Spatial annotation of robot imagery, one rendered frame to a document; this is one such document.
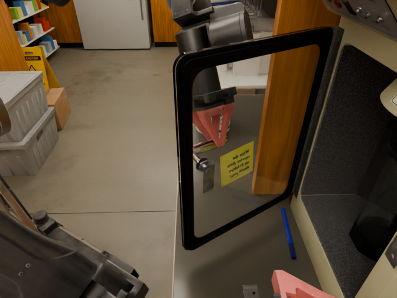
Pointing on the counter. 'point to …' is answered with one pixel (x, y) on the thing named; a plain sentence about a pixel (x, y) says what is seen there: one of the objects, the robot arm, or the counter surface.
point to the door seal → (191, 117)
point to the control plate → (377, 7)
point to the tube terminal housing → (390, 281)
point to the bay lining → (352, 129)
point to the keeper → (392, 253)
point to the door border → (192, 111)
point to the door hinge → (319, 104)
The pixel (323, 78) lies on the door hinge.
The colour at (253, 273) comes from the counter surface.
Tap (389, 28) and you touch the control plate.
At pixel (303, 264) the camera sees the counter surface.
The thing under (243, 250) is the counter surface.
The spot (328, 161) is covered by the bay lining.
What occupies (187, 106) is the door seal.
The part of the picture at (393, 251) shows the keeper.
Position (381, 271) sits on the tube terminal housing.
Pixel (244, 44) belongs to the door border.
